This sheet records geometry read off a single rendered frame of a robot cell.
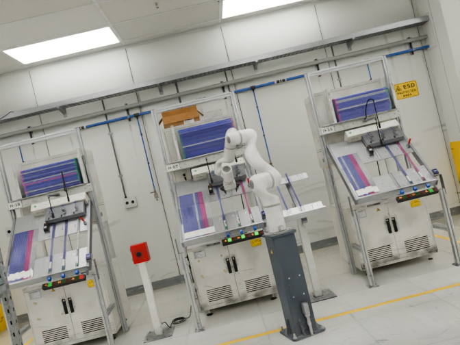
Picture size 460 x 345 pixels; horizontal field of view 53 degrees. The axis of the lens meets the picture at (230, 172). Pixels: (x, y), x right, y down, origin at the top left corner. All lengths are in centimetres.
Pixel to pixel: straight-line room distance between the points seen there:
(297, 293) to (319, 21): 382
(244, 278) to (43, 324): 176
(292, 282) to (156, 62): 356
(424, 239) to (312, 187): 182
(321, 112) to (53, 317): 303
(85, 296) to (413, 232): 291
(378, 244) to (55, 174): 293
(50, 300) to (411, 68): 484
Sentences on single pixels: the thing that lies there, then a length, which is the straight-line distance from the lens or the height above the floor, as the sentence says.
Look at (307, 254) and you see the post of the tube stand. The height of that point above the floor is 37.
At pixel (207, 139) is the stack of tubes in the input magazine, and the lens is 414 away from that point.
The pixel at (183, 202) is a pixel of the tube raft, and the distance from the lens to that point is 400.
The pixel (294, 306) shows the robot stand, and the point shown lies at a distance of 321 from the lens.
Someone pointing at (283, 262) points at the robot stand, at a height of 51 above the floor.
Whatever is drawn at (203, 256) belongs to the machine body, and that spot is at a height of 52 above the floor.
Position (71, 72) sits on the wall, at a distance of 604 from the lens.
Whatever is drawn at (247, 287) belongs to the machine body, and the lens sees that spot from 412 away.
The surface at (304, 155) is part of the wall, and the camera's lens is 575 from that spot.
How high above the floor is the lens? 118
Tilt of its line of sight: level
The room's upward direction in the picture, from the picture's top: 14 degrees counter-clockwise
